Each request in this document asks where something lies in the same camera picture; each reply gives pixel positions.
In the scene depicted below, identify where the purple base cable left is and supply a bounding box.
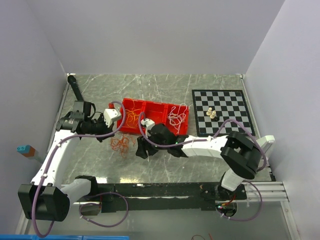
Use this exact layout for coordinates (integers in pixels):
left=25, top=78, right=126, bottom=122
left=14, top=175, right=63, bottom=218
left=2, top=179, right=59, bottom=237
left=78, top=191, right=129, bottom=228

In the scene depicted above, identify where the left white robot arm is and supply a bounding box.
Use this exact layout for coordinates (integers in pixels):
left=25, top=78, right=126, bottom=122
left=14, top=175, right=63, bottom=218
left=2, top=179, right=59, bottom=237
left=18, top=100, right=121, bottom=222

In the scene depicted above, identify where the black orange-tipped marker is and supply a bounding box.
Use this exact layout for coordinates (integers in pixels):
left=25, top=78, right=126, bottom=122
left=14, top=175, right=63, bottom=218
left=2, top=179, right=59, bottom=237
left=67, top=75, right=84, bottom=101

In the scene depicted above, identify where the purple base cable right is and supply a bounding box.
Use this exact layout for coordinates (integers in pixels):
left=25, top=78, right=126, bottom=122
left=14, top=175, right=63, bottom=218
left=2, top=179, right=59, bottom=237
left=219, top=181, right=263, bottom=222

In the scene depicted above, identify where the blue orange toy block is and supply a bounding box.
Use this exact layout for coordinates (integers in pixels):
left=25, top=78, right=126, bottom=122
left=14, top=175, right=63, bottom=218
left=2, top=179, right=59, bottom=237
left=16, top=145, right=36, bottom=159

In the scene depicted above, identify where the red three-compartment tray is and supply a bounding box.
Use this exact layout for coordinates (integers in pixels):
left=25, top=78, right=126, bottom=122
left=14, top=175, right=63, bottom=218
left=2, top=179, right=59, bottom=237
left=120, top=98, right=189, bottom=135

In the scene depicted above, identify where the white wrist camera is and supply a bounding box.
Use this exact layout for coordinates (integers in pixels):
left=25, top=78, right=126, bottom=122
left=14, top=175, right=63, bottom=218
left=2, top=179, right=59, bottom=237
left=103, top=108, right=122, bottom=128
left=140, top=118, right=155, bottom=131

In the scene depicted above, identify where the cream chess piece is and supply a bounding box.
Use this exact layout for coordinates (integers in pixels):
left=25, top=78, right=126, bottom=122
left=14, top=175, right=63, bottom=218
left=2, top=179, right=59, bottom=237
left=206, top=107, right=213, bottom=116
left=210, top=110, right=217, bottom=119

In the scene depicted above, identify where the black white chessboard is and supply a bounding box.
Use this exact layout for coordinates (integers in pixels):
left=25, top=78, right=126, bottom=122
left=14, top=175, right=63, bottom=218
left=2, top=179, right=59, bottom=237
left=192, top=89, right=256, bottom=137

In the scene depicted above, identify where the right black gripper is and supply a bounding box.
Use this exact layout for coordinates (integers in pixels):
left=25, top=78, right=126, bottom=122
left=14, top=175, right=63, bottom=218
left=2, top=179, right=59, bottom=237
left=135, top=132, right=169, bottom=160

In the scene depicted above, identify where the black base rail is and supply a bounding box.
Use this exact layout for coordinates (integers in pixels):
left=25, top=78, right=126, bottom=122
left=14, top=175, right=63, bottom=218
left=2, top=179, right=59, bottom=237
left=78, top=182, right=247, bottom=213

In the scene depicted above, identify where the white grey stand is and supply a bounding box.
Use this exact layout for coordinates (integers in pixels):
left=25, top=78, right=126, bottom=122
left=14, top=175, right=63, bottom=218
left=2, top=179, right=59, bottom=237
left=256, top=135, right=275, bottom=154

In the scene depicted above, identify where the black chess piece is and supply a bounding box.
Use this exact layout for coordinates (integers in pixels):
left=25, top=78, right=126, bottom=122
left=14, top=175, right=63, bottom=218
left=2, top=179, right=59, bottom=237
left=213, top=115, right=220, bottom=122

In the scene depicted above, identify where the white cable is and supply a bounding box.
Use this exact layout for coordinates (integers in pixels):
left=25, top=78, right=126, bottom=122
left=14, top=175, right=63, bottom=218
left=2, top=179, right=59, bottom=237
left=167, top=102, right=188, bottom=135

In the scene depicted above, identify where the red cable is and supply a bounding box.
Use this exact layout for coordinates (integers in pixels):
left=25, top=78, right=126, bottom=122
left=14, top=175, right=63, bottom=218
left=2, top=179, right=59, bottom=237
left=109, top=133, right=137, bottom=159

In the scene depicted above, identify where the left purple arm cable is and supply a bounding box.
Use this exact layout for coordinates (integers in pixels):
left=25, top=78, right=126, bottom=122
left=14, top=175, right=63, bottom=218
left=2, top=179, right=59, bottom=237
left=31, top=100, right=126, bottom=238

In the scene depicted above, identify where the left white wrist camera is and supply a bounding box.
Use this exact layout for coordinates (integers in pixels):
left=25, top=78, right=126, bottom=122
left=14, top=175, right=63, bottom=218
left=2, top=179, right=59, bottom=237
left=103, top=108, right=122, bottom=128

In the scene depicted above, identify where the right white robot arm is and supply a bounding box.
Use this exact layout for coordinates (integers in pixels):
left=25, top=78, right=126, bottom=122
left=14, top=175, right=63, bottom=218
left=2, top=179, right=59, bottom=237
left=135, top=123, right=274, bottom=200

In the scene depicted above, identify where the blue bin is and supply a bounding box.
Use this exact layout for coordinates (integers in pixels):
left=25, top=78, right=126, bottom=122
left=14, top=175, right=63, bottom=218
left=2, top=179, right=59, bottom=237
left=0, top=234, right=130, bottom=240

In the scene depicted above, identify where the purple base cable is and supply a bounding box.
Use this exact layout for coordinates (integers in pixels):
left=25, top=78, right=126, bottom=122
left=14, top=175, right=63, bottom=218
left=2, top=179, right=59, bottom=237
left=219, top=181, right=263, bottom=222
left=78, top=191, right=129, bottom=228

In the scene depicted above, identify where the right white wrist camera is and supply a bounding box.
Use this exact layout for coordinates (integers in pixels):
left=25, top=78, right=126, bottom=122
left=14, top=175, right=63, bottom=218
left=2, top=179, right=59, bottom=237
left=140, top=118, right=155, bottom=131

